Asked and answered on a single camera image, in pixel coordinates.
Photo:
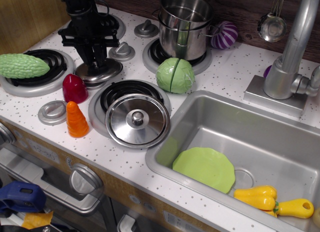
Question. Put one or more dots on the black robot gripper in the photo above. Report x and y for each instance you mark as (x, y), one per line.
(88, 28)

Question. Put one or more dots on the small steel pot lid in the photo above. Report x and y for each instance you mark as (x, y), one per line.
(93, 74)

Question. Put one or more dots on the silver knob under lid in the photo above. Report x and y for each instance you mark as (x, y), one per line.
(94, 86)

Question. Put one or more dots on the front left stove burner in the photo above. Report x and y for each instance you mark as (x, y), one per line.
(61, 65)

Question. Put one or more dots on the stove burner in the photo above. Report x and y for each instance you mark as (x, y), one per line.
(109, 93)
(61, 65)
(120, 25)
(153, 56)

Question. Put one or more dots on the back left stove burner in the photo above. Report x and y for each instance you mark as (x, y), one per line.
(120, 25)

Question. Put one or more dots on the front right stove burner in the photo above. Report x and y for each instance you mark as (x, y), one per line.
(109, 93)

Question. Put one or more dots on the back right stove burner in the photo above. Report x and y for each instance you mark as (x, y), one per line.
(153, 56)

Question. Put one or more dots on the large steel pot lid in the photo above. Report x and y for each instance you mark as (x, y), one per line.
(137, 121)

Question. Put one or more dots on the silver knob centre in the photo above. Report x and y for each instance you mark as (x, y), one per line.
(122, 53)

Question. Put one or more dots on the red toy pepper piece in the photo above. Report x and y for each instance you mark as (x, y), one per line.
(74, 89)

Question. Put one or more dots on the silver knob back top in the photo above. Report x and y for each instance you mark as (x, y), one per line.
(146, 30)

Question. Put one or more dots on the silver knob front left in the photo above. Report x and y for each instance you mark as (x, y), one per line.
(53, 113)

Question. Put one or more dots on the orange toy carrot piece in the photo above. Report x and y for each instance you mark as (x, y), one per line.
(76, 122)

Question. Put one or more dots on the green toy bitter gourd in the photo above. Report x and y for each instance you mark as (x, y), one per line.
(22, 66)

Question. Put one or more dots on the large steel pot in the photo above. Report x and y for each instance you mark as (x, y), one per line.
(181, 41)

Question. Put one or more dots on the green toy cabbage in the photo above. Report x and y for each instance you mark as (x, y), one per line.
(175, 75)

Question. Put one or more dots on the small steel inner pot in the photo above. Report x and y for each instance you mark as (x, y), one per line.
(185, 14)

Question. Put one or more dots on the silver oven dial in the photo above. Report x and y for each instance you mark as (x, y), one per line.
(83, 180)

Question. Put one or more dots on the purple striped toy onion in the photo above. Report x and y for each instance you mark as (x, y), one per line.
(225, 35)

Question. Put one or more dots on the green plastic plate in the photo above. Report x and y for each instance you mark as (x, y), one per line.
(207, 166)

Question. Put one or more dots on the blue clamp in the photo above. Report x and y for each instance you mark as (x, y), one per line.
(21, 196)

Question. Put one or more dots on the purple toy behind faucet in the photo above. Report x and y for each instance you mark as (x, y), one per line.
(266, 72)

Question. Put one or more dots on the yellow tape piece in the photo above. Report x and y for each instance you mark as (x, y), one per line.
(34, 220)

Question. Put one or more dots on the hanging steel measuring spoon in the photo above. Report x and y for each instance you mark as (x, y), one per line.
(272, 27)

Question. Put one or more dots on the silver toy faucet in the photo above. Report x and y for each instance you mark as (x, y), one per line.
(284, 89)

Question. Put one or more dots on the silver sink basin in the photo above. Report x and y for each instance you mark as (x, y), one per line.
(266, 148)

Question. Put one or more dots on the yellow toy bell pepper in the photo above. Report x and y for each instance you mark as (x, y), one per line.
(262, 197)

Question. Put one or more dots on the silver oven door handle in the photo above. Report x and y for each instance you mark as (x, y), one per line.
(23, 170)

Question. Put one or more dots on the yellow toy handle piece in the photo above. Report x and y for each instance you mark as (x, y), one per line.
(300, 208)

